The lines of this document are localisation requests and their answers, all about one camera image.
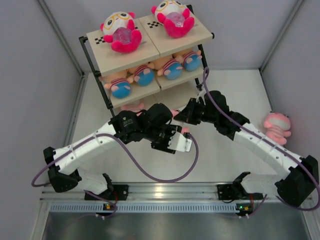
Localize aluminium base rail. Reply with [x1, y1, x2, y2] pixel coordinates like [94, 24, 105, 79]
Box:
[39, 181, 312, 202]

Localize aluminium frame post right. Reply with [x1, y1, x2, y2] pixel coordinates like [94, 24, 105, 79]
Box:
[259, 0, 306, 75]

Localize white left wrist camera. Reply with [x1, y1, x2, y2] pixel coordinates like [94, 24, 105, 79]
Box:
[168, 132, 193, 152]

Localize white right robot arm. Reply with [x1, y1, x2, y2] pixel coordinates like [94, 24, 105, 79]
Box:
[174, 90, 320, 208]

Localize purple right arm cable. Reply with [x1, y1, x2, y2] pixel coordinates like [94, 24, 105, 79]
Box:
[202, 67, 320, 212]

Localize white slotted cable duct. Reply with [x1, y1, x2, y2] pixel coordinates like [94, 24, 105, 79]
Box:
[49, 202, 252, 214]

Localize white panda toy on shelf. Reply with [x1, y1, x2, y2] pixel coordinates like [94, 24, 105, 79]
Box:
[151, 0, 195, 38]

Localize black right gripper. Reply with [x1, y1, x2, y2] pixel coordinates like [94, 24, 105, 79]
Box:
[174, 98, 218, 126]

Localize aluminium frame post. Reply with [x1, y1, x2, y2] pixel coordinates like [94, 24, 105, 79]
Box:
[34, 0, 86, 78]
[259, 0, 306, 75]

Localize beige three-tier shelf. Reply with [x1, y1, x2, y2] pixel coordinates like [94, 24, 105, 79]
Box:
[79, 0, 214, 112]

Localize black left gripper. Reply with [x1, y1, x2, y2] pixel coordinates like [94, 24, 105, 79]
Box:
[144, 125, 182, 154]

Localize peach doll on middle shelf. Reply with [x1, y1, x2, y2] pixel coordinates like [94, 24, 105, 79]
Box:
[172, 48, 202, 72]

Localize aluminium frame post left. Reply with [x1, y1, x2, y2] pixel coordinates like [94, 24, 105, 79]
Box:
[34, 0, 86, 78]

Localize white pink panda plush glasses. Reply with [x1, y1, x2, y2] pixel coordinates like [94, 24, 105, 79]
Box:
[100, 11, 142, 53]

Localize pink plush corner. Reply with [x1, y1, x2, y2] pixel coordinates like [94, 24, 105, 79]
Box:
[170, 109, 190, 134]

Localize peach doll blue pants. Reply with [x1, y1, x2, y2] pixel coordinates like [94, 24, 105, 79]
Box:
[127, 63, 155, 87]
[98, 70, 133, 99]
[151, 55, 183, 80]

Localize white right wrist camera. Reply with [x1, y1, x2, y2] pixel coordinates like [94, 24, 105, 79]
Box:
[196, 91, 205, 102]

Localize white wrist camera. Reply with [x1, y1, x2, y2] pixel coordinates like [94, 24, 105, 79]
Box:
[168, 132, 193, 152]
[196, 91, 205, 102]

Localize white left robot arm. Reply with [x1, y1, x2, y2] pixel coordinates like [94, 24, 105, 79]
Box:
[43, 103, 189, 200]

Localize pink striped plush bottom shelf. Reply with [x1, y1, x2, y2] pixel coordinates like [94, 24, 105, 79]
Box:
[120, 102, 144, 115]

